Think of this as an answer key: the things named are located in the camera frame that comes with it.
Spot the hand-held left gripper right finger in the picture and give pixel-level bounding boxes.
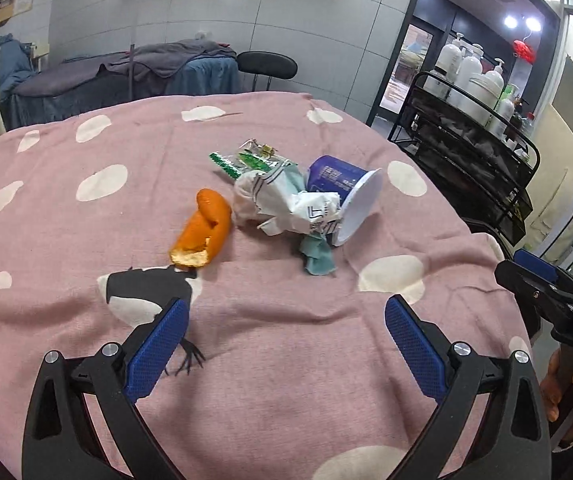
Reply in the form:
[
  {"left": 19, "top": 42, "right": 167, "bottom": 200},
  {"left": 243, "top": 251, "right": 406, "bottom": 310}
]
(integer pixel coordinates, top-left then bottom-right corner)
[{"left": 385, "top": 294, "right": 552, "bottom": 480}]

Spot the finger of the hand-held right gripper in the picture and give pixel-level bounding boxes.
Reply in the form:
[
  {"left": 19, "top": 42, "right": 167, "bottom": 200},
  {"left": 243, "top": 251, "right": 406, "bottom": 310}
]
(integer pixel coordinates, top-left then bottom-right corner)
[
  {"left": 513, "top": 248, "right": 573, "bottom": 312},
  {"left": 494, "top": 259, "right": 565, "bottom": 329}
]

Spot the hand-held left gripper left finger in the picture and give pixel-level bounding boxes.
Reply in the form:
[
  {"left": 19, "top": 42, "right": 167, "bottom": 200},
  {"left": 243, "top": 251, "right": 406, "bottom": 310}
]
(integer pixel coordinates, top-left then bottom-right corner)
[{"left": 22, "top": 296, "right": 190, "bottom": 480}]

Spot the orange peel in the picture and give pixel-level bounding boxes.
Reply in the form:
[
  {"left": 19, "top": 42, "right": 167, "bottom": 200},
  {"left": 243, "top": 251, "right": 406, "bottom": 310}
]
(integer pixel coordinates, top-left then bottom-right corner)
[{"left": 169, "top": 188, "right": 233, "bottom": 269}]

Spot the teal face mask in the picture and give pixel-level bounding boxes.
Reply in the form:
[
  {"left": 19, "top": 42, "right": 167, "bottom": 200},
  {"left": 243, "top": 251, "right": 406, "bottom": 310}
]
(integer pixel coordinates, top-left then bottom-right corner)
[{"left": 280, "top": 163, "right": 340, "bottom": 277}]

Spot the white paper bag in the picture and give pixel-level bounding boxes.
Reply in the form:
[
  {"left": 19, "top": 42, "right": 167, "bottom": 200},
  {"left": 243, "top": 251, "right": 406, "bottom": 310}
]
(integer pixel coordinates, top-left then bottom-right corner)
[{"left": 233, "top": 167, "right": 342, "bottom": 236}]

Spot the blue white plastic cup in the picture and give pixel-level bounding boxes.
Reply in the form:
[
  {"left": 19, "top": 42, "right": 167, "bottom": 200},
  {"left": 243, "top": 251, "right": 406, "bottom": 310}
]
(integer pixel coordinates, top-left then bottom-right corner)
[{"left": 306, "top": 154, "right": 384, "bottom": 247}]

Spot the green plastic wrapper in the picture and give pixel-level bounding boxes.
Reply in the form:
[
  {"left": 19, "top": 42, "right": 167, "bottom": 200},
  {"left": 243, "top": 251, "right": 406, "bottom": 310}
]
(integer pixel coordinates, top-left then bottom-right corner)
[{"left": 209, "top": 139, "right": 297, "bottom": 181}]

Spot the person's right hand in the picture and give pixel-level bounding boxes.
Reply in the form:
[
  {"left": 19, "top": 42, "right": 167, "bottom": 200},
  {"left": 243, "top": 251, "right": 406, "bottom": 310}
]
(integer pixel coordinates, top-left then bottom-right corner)
[{"left": 539, "top": 350, "right": 573, "bottom": 445}]

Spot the pink polka dot blanket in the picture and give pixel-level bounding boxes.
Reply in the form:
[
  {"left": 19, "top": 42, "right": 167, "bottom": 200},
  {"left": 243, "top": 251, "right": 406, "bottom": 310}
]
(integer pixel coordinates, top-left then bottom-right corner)
[{"left": 0, "top": 91, "right": 535, "bottom": 480}]

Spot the black metal trolley cart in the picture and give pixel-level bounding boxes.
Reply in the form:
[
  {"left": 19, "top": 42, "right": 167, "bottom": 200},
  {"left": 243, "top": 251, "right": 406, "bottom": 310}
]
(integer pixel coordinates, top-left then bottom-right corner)
[{"left": 387, "top": 70, "right": 541, "bottom": 247}]

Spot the small white pump bottle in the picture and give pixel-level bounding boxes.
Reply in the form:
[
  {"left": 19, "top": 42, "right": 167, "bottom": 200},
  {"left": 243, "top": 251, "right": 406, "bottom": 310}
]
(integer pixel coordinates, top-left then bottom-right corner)
[{"left": 490, "top": 94, "right": 515, "bottom": 132}]

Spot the white plastic jar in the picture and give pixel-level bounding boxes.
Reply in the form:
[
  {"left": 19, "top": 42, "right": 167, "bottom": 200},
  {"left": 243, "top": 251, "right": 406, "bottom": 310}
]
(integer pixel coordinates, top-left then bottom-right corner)
[{"left": 468, "top": 72, "right": 505, "bottom": 113}]

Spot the red hanging ornament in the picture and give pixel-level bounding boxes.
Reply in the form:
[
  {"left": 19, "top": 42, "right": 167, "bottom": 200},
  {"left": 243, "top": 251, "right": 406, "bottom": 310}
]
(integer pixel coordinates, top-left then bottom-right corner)
[{"left": 512, "top": 25, "right": 537, "bottom": 64}]

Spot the massage bed with grey covers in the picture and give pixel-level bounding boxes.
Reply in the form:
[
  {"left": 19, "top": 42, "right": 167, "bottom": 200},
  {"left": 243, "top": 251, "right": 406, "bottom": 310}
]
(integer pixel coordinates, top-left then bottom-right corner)
[{"left": 3, "top": 37, "right": 243, "bottom": 132}]

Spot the black chair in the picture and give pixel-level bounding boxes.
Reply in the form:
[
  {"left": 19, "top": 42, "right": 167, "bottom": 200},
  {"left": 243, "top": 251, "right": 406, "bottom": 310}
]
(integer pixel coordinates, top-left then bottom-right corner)
[{"left": 236, "top": 50, "right": 298, "bottom": 94}]

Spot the blue bedding pile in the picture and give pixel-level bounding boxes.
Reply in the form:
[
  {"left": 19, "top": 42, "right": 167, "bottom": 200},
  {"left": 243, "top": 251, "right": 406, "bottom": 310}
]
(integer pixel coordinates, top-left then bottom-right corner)
[{"left": 0, "top": 34, "right": 35, "bottom": 92}]

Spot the white floor lamp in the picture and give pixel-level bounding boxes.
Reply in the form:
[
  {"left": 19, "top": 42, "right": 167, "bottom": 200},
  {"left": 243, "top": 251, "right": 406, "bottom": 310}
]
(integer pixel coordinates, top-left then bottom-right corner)
[{"left": 128, "top": 0, "right": 242, "bottom": 102}]

